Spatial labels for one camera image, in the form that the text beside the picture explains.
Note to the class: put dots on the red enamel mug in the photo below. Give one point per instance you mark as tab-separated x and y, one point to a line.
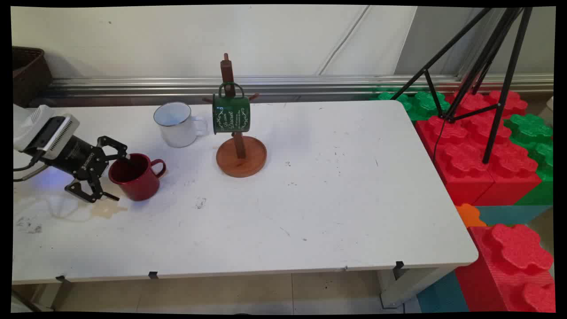
137	179

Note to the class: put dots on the white enamel mug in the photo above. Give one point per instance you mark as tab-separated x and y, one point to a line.
175	128

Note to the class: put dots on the green foam block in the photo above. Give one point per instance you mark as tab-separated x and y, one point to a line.
421	104
533	133

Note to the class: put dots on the large red foam block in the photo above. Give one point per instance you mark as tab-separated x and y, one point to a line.
469	164

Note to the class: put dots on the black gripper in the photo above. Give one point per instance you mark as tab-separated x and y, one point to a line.
79	159

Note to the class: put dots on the white table leg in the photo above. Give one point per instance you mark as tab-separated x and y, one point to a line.
412	285

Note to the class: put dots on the dark wicker basket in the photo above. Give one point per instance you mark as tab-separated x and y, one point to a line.
29	75

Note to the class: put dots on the orange foam piece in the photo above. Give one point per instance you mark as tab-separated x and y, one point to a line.
469	215

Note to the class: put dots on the metal wall rail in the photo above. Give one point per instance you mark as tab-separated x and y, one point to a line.
310	83

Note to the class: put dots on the teal foam mat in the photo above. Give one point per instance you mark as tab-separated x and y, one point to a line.
443	294

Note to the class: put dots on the green printed enamel mug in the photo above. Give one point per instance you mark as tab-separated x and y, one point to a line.
231	114

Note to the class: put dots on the wooden mug tree stand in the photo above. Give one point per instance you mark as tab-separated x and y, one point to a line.
241	157

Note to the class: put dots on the black tripod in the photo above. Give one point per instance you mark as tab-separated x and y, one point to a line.
491	53

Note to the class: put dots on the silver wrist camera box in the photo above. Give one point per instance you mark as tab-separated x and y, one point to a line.
60	135

